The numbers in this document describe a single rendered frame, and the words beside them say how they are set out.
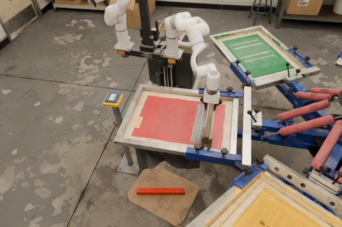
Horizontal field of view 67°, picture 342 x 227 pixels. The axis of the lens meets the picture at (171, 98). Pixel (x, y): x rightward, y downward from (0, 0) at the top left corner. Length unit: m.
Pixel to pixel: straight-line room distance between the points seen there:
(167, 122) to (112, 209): 1.12
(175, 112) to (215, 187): 1.02
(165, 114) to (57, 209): 1.45
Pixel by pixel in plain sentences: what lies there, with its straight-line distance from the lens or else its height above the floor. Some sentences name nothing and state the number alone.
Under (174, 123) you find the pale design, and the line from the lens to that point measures 1.84.
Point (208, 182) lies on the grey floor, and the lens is 2.68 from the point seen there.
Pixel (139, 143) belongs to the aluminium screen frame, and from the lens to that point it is 1.71.
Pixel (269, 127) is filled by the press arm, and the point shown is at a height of 1.03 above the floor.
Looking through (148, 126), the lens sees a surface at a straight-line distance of 1.84.
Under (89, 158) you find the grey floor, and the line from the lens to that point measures 2.98.
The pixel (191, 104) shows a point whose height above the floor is 0.95.
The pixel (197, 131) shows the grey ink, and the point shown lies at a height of 0.96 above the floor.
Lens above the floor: 2.36
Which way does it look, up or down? 44 degrees down
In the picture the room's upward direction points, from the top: 3 degrees counter-clockwise
